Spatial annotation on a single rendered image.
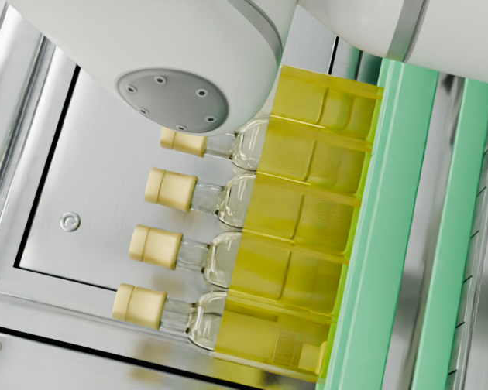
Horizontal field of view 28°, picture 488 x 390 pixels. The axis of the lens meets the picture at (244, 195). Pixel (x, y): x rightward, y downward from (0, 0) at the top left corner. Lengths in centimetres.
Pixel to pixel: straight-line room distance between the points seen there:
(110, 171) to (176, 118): 57
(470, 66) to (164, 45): 17
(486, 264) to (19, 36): 61
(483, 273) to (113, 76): 39
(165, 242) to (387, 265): 22
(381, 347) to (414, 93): 22
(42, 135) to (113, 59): 61
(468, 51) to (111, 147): 61
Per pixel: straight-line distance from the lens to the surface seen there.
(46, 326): 105
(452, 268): 79
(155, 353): 104
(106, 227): 104
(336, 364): 83
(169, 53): 46
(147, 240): 89
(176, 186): 90
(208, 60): 46
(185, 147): 93
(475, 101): 84
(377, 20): 52
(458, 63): 53
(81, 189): 106
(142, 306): 88
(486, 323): 77
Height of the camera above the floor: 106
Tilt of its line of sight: 1 degrees up
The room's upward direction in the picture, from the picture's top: 77 degrees counter-clockwise
